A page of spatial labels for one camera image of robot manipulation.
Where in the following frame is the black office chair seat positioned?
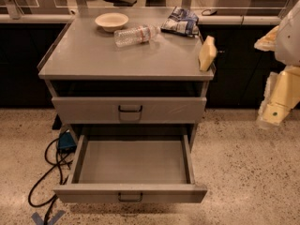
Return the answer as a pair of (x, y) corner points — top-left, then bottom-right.
(103, 0), (137, 7)

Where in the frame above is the blue white snack bag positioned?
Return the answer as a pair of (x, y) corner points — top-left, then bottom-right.
(160, 7), (199, 37)

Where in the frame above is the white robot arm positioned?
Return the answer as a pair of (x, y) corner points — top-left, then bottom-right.
(254, 1), (300, 129)

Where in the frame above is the grey metal drawer cabinet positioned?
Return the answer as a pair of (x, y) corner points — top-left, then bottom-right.
(37, 7), (218, 204)

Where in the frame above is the white paper bowl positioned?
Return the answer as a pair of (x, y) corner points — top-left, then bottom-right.
(95, 12), (128, 33)

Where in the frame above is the closed grey upper drawer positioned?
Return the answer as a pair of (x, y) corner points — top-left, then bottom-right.
(52, 97), (206, 124)

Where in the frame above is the blue tape floor marker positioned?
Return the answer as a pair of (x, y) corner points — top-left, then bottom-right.
(30, 209), (67, 225)

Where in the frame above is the clear plastic water bottle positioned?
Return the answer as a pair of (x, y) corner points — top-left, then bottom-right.
(114, 25), (160, 48)

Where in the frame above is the black cable on ledge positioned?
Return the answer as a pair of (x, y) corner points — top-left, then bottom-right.
(201, 8), (218, 17)

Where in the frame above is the black floor cable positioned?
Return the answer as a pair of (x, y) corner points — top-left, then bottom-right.
(27, 137), (74, 225)

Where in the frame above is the open grey middle drawer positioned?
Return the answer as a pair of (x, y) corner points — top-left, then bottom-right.
(54, 135), (207, 203)

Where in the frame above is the yellow sponge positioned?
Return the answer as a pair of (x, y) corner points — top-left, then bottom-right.
(198, 36), (217, 71)

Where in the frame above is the blue power box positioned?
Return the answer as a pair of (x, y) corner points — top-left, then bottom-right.
(57, 131), (77, 153)

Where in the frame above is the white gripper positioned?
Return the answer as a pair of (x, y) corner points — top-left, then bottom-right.
(254, 25), (300, 129)

